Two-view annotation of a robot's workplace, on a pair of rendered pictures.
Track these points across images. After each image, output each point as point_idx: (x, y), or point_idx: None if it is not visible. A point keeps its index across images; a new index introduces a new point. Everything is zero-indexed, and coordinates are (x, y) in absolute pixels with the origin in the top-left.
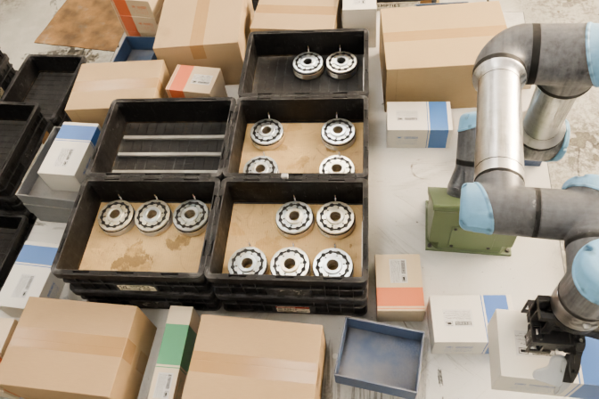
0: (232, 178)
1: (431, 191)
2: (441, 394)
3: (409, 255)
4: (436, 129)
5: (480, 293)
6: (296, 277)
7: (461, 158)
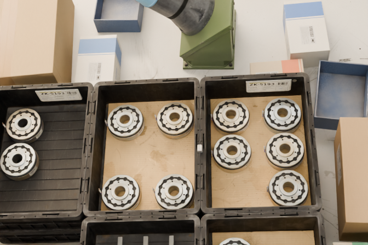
0: (202, 202)
1: (192, 46)
2: (357, 59)
3: (251, 70)
4: (114, 47)
5: (271, 31)
6: (310, 127)
7: (178, 7)
